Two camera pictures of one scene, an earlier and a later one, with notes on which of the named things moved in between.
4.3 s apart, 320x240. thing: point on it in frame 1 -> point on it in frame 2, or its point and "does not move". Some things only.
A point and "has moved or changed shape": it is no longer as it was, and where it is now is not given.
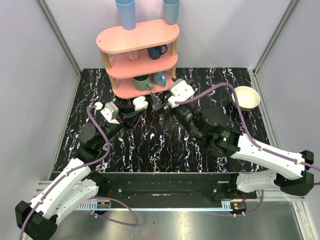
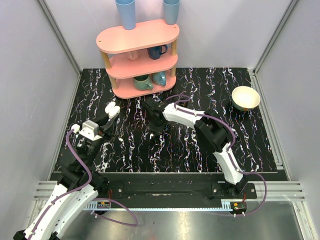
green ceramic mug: x=142 y=82 does not move
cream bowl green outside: x=248 y=98 does not move
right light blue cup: x=171 y=9 does not move
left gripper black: x=122 y=118 -> x=104 y=124
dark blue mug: x=155 y=52 does not move
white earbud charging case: x=139 y=103 has moved or changed shape
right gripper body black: x=164 y=102 -> x=156 y=126
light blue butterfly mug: x=159 y=78 does not move
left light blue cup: x=126 y=8 does not move
